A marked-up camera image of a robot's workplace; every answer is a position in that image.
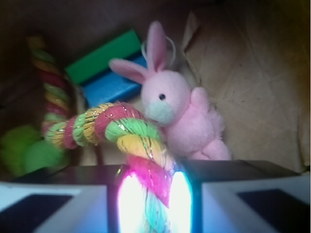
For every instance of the pink plush bunny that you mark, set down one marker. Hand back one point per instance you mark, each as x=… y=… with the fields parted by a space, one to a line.
x=190 y=125

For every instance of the blue wooden block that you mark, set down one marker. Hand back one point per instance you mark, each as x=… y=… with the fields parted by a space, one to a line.
x=107 y=86

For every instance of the green plush toy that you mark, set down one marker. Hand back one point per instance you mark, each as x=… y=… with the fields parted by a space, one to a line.
x=23 y=150

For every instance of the green wooden block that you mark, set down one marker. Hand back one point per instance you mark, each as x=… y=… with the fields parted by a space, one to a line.
x=95 y=62

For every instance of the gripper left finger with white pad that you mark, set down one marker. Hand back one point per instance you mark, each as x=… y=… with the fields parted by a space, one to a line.
x=73 y=199

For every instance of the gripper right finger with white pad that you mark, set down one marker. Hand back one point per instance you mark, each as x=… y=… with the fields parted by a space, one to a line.
x=239 y=197

